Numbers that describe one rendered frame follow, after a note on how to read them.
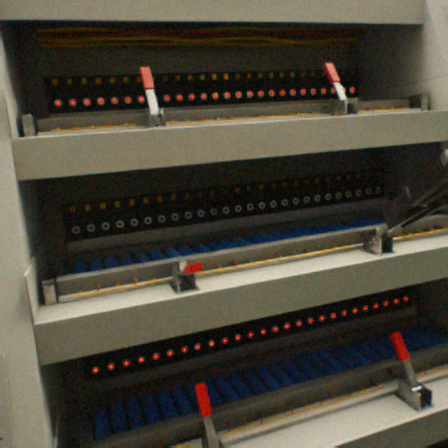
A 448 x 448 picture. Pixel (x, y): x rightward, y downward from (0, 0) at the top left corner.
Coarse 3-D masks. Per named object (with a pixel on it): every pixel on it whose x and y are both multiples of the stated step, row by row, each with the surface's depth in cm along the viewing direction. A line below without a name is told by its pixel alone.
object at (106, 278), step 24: (432, 216) 65; (288, 240) 57; (312, 240) 57; (336, 240) 58; (360, 240) 60; (144, 264) 51; (168, 264) 51; (216, 264) 53; (72, 288) 48; (96, 288) 48; (120, 288) 48
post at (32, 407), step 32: (0, 32) 48; (0, 64) 46; (0, 96) 45; (0, 128) 44; (0, 160) 44; (0, 192) 43; (32, 192) 56; (0, 224) 42; (32, 224) 52; (0, 256) 42; (0, 288) 41; (0, 320) 41; (0, 352) 40; (32, 352) 41; (32, 384) 40; (32, 416) 40
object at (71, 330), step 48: (96, 240) 61; (144, 240) 63; (432, 240) 60; (48, 288) 46; (144, 288) 50; (240, 288) 48; (288, 288) 50; (336, 288) 52; (384, 288) 55; (48, 336) 42; (96, 336) 44; (144, 336) 45
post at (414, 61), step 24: (432, 0) 66; (384, 24) 75; (432, 24) 65; (360, 48) 82; (384, 48) 75; (408, 48) 70; (432, 48) 65; (360, 72) 83; (384, 72) 76; (408, 72) 71; (432, 72) 66; (408, 144) 73; (432, 144) 68; (408, 168) 74; (432, 288) 73
